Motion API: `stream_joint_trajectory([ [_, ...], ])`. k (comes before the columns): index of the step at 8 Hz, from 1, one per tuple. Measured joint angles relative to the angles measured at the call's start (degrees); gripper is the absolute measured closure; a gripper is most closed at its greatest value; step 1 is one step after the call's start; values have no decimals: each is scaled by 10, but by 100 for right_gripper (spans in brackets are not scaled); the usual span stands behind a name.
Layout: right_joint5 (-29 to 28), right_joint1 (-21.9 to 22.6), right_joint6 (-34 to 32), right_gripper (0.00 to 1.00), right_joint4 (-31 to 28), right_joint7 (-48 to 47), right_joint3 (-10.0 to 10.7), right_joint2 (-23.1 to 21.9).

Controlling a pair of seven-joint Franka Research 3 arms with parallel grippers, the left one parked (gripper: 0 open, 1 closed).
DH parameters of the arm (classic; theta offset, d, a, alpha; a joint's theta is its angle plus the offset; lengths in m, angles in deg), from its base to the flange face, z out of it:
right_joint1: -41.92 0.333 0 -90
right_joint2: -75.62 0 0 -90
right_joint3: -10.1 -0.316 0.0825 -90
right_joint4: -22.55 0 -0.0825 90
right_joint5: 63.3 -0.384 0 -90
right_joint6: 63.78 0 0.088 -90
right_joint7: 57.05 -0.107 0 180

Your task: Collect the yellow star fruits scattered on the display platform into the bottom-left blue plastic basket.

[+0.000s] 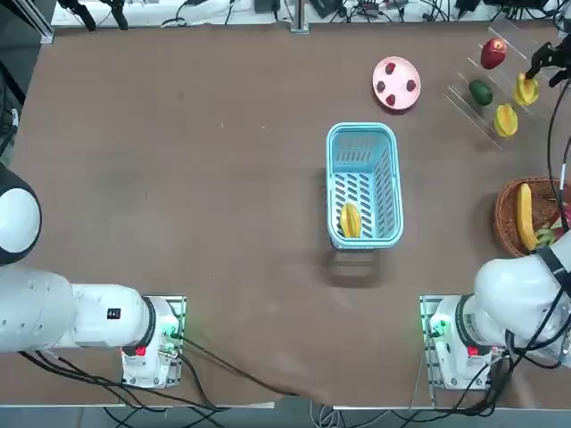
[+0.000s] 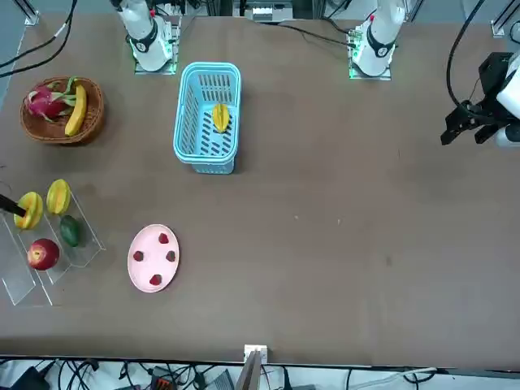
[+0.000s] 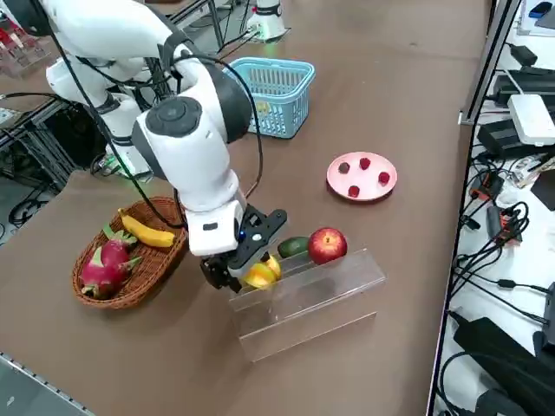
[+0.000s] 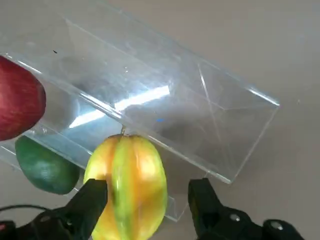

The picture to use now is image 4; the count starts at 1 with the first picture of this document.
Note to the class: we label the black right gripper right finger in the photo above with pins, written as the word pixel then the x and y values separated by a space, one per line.
pixel 205 207

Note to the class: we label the red apple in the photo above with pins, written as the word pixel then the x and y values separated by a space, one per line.
pixel 17 100

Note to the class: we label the clear acrylic stepped stand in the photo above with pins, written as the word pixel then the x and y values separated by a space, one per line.
pixel 175 100

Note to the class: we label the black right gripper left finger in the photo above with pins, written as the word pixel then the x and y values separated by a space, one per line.
pixel 82 205

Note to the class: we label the green avocado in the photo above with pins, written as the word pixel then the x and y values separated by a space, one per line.
pixel 47 170

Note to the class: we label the yellow star fruit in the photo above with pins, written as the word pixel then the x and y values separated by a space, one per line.
pixel 140 180

